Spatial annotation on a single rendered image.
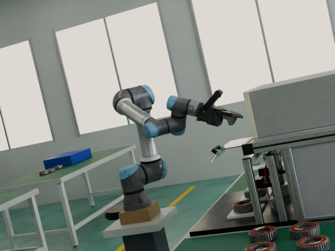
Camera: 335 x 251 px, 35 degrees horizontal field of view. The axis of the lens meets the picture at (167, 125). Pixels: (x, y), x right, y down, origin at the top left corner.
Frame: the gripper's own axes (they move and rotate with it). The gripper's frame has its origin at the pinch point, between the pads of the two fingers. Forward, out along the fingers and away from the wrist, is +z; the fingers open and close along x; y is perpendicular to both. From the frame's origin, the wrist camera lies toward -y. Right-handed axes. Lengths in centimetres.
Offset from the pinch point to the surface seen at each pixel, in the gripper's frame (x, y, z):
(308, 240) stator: 52, 28, 43
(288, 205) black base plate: 1.4, 34.7, 30.5
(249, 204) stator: 7.7, 37.3, 13.8
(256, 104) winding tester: 14.4, -8.9, 8.3
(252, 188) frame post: 23.3, 24.8, 15.7
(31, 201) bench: -170, 159, -208
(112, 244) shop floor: -216, 198, -138
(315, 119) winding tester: 14.4, -8.5, 33.1
